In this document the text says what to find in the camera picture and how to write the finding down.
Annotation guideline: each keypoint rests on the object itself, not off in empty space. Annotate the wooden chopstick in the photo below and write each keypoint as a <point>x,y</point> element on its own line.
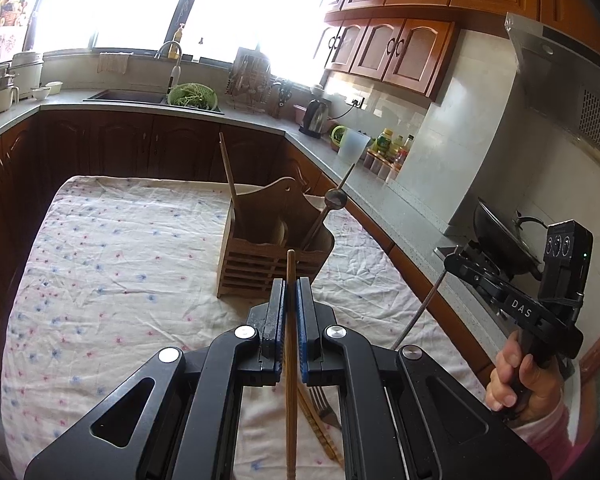
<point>314,422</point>
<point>291,410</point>
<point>327,442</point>
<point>229,175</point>

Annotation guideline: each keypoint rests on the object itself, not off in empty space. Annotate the kitchen faucet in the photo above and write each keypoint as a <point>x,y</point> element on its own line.
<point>175,67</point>

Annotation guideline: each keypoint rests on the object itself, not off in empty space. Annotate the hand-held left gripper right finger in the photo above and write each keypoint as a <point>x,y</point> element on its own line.
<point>301,340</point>

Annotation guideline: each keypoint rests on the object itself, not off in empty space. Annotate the steel electric kettle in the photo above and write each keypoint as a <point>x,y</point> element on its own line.
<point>314,119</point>

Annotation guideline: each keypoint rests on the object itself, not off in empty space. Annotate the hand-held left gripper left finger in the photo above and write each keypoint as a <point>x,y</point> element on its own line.
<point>280,330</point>

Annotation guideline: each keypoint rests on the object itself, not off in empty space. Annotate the green colander with vegetables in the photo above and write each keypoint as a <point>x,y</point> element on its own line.
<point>192,96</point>

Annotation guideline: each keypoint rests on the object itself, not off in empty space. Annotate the group of condiment bottles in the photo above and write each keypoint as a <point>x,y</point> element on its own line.
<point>392,152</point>

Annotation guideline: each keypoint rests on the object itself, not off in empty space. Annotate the pink cup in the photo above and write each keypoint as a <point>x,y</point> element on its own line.
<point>299,114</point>

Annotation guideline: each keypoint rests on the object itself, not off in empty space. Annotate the wooden lower cabinets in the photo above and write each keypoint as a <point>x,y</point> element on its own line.
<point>120,145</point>

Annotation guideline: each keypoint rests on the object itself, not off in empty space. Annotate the kitchen window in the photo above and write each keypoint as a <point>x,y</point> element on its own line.
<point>130,0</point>

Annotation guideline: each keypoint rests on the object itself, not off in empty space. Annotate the wooden utensil holder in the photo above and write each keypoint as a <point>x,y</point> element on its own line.
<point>260,270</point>

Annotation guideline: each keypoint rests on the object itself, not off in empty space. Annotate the white lidded pot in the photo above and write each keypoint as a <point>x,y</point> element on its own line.
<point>26,72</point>

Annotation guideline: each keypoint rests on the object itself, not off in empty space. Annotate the person's right hand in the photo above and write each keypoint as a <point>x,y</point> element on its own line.
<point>535,390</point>

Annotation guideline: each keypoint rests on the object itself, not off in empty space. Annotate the kitchen sink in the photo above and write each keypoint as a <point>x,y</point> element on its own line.
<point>125,96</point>

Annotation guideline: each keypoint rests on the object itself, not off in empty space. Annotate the metal spoon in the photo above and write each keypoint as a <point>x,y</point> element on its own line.
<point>336,200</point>

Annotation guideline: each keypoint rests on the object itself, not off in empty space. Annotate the black wok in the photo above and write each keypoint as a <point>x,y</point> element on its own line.
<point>505,240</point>

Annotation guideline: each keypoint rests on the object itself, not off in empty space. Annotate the wall power outlet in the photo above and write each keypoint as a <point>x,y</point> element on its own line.
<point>356,102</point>

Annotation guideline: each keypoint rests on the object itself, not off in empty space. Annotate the metal fork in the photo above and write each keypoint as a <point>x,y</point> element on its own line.
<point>324,405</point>

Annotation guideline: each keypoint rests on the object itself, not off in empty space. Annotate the floral white tablecloth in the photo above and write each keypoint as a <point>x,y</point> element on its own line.
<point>120,260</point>

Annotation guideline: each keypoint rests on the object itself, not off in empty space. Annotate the white bowl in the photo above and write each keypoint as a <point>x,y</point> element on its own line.
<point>47,90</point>

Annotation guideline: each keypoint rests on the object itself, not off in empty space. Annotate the dish drying rack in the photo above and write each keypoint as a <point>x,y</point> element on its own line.
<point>250,80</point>

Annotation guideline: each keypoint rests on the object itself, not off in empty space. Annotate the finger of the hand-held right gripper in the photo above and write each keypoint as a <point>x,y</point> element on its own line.
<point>467,275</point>
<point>480,256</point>

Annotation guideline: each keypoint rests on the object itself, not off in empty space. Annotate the small white blender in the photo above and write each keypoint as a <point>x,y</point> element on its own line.
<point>2,92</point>

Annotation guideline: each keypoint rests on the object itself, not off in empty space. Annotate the wooden cabinets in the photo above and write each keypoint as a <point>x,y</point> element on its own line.
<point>410,20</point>
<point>120,145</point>

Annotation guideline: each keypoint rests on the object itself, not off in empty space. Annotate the person's right forearm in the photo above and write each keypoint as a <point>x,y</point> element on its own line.
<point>555,440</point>

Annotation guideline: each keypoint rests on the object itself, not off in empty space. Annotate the steel range hood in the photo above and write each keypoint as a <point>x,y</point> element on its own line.
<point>565,85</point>

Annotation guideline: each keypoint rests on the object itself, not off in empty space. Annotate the yellow soap bottle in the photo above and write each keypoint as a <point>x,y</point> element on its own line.
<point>179,34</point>

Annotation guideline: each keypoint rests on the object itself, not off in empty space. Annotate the hanging dish cloth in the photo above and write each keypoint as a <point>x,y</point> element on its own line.
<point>112,62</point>

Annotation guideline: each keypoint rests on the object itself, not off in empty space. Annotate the green cup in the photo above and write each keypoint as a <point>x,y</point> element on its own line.
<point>338,137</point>

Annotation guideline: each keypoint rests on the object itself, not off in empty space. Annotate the wooden upper cabinets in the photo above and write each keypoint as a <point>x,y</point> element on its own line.
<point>410,20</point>

